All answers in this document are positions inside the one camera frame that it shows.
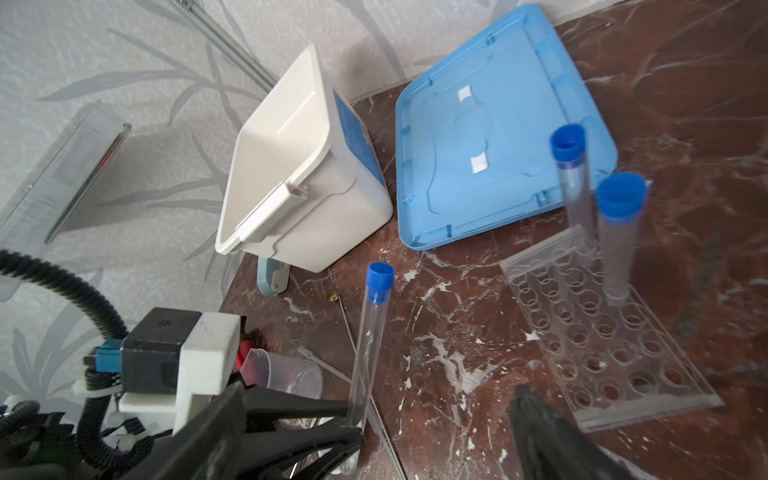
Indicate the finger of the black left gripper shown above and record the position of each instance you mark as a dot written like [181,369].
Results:
[283,429]

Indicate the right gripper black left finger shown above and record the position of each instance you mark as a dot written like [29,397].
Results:
[208,447]

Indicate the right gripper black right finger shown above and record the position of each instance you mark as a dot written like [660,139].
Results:
[549,447]

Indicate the clear acrylic test tube rack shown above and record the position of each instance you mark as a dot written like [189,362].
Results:
[615,363]

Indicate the blue capped test tube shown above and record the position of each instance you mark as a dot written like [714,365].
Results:
[568,147]
[621,201]
[369,348]

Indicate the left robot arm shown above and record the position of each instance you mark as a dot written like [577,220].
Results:
[46,327]

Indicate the clear measuring cup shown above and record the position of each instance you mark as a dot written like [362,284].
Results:
[297,376]

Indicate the red small object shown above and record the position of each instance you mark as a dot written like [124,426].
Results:
[244,348]

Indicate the grey-blue flat tool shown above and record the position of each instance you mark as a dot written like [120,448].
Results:
[272,276]

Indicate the white plastic bin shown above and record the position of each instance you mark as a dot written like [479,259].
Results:
[305,186]

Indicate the blue plastic bin lid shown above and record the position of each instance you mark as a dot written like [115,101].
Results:
[472,133]

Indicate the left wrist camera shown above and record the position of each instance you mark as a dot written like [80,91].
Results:
[168,368]

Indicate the clear wall shelf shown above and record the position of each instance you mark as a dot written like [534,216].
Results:
[42,205]

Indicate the aluminium frame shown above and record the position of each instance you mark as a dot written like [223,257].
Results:
[230,48]

